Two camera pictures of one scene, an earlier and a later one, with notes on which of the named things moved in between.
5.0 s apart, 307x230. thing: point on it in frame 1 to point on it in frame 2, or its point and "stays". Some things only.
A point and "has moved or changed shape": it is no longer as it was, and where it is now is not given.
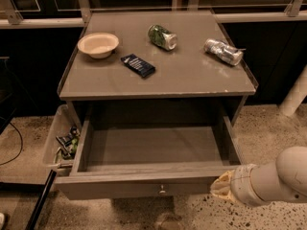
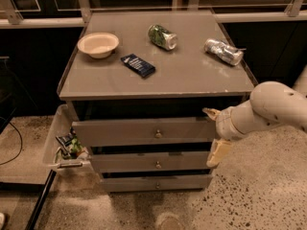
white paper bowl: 98,45 stays
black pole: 40,200 stays
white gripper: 240,184 to 224,125
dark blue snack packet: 137,65 stays
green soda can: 161,36 stays
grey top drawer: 150,163 has moved or changed shape
